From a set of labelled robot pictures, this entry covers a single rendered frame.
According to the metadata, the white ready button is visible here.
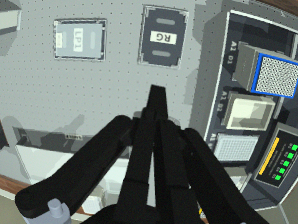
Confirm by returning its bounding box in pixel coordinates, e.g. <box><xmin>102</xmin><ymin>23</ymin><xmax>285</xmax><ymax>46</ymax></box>
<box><xmin>0</xmin><ymin>10</ymin><xmax>22</xmax><ymax>35</ymax></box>

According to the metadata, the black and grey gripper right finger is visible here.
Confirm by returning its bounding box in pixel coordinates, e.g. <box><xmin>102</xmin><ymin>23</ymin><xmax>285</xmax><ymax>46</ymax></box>
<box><xmin>152</xmin><ymin>86</ymin><xmax>269</xmax><ymax>224</ymax></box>

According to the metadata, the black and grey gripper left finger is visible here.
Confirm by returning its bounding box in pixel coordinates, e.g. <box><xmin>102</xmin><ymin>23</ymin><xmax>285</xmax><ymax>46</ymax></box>
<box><xmin>15</xmin><ymin>84</ymin><xmax>159</xmax><ymax>224</ymax></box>

